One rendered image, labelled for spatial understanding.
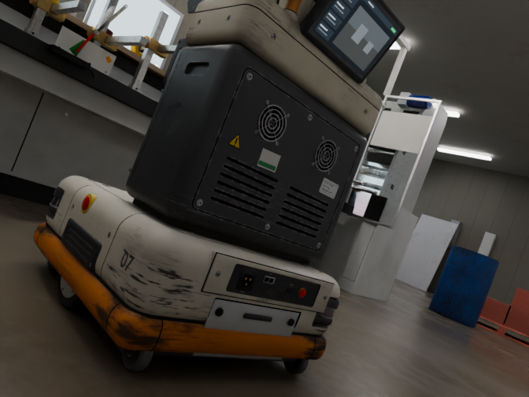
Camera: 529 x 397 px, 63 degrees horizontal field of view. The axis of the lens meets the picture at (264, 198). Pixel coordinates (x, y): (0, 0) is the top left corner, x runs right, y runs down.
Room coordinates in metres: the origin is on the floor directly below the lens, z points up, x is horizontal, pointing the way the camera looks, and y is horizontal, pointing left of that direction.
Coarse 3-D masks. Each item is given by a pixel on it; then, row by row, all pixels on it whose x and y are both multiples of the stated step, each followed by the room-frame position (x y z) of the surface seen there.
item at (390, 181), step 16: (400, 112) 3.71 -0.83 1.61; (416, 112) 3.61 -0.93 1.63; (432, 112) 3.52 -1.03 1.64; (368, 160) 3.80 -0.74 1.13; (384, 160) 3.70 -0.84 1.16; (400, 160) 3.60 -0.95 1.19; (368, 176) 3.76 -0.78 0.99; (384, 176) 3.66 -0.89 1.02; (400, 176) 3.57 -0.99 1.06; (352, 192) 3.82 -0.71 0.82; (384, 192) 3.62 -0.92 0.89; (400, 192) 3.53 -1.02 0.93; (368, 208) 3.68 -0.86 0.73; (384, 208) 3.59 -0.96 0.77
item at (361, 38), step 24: (336, 0) 0.94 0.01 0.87; (360, 0) 0.97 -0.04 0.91; (312, 24) 0.95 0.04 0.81; (336, 24) 0.98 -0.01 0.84; (360, 24) 1.01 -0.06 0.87; (384, 24) 1.04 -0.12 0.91; (336, 48) 1.02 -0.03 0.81; (360, 48) 1.05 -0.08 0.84; (384, 48) 1.08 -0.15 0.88; (360, 72) 1.10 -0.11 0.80
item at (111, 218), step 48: (96, 192) 1.09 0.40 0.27; (48, 240) 1.15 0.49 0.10; (96, 240) 0.96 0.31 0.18; (144, 240) 0.83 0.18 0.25; (192, 240) 0.85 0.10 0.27; (96, 288) 0.90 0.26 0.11; (144, 288) 0.80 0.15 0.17; (192, 288) 0.85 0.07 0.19; (336, 288) 1.17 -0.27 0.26; (144, 336) 0.80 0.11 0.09; (192, 336) 0.87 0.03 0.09; (240, 336) 0.96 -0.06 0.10; (288, 336) 1.08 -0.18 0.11
